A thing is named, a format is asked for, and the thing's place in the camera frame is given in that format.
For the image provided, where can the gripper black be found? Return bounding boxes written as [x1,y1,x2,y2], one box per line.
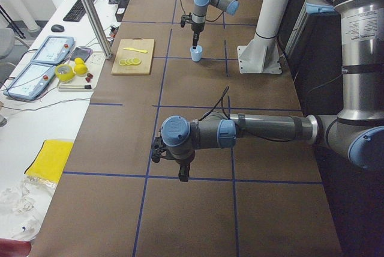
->
[169,148,195,182]
[191,23,203,49]

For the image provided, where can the light blue cup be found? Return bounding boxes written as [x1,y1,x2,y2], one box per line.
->
[190,45,203,62]

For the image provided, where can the yellow plastic knife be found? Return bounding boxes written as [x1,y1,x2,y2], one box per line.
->
[123,47,148,53]

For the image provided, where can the wooden cutting board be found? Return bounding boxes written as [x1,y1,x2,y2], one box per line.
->
[111,39,155,75]

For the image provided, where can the dark wallet pouch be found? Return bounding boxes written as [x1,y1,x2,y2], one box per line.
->
[70,47,93,61]

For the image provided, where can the strawberry on side table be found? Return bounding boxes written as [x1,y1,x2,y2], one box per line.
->
[85,73,93,83]

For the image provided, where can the whole lemon upper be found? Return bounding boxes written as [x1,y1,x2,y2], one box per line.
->
[74,57,85,65]

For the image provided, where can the whole lemon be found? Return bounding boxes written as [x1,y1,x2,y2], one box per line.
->
[73,63,88,75]
[74,57,85,65]

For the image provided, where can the whole lemon lower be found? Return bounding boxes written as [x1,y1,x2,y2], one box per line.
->
[73,63,88,75]

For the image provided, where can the black keyboard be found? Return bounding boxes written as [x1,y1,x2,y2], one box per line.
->
[63,0,86,22]

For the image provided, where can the yellow cloth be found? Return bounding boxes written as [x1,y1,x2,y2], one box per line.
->
[25,139,73,184]

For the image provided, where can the yellow tape roll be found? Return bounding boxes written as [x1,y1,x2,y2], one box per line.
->
[55,64,75,82]

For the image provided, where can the black computer mouse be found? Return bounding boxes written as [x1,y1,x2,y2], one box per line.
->
[51,24,65,32]

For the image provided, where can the teach pendant far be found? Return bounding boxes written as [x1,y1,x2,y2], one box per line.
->
[32,35,74,65]

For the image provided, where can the teach pendant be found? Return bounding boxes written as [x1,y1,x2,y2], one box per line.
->
[3,62,56,101]
[32,35,74,65]

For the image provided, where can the crumpled clear plastic bag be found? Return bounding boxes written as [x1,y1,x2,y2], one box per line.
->
[1,177,57,241]

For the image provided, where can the teach pendant near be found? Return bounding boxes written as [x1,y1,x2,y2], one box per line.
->
[3,62,56,101]

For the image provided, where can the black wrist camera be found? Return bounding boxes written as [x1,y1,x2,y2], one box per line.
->
[180,13,193,28]
[151,136,168,163]

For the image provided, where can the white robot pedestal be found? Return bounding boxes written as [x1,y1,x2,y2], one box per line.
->
[238,0,289,74]

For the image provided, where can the aluminium frame post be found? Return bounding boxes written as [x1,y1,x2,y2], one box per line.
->
[81,0,113,59]

